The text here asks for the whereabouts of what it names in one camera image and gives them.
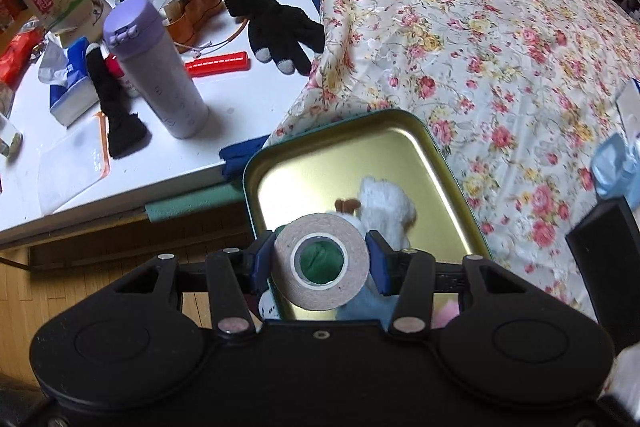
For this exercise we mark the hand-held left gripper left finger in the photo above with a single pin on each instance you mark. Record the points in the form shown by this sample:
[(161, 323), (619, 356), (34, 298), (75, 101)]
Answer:
[(262, 259)]

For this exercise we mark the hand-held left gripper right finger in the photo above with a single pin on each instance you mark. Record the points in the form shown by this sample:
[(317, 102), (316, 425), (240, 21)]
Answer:
[(378, 267)]

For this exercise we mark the green plush toy white head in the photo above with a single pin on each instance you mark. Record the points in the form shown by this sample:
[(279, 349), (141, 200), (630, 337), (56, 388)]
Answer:
[(320, 262)]

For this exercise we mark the brown tape roll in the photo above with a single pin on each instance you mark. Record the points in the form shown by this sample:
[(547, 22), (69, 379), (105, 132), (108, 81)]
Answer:
[(320, 298)]

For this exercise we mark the gold tin tray green rim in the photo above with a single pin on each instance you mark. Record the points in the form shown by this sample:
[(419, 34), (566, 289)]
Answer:
[(310, 172)]

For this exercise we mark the fluffy cream plush toy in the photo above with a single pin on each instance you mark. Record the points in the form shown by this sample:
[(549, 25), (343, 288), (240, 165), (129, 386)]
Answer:
[(385, 207)]

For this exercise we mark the green foam edge strip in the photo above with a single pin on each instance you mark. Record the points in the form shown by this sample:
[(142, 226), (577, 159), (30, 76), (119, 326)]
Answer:
[(200, 199)]

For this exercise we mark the rolled black knit glove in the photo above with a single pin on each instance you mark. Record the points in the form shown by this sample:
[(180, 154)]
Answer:
[(120, 127)]

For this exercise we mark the red plastic case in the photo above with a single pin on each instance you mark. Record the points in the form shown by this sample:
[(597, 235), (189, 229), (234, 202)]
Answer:
[(215, 64)]

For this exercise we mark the purple insulated bottle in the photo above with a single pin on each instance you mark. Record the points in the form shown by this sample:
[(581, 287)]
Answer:
[(160, 77)]

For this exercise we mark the clear zip bag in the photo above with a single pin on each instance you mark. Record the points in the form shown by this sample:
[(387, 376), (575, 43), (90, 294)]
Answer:
[(70, 167)]

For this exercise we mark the black rectangular box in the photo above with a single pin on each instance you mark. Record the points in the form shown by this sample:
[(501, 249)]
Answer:
[(605, 267)]

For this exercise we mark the small bottle red cap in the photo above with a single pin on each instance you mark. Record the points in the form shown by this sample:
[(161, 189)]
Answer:
[(120, 77)]

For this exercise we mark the black glove grey fingertips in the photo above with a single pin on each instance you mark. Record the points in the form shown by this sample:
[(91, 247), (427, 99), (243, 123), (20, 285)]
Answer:
[(280, 27)]

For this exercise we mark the floral blanket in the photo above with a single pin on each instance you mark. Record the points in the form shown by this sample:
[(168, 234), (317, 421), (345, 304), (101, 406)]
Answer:
[(500, 57)]

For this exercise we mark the blue tissue box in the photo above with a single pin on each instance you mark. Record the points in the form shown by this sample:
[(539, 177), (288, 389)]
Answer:
[(75, 97)]

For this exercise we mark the brown flower-shaped box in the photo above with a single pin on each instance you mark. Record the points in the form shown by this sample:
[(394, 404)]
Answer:
[(195, 14)]

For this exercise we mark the clear glass item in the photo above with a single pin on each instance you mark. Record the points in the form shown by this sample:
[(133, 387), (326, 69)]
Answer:
[(10, 139)]

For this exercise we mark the white crumpled tissue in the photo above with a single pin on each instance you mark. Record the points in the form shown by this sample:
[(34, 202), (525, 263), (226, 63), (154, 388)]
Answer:
[(52, 57)]

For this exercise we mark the red snack packet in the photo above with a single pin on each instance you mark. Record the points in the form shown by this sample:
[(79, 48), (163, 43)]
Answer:
[(17, 57)]

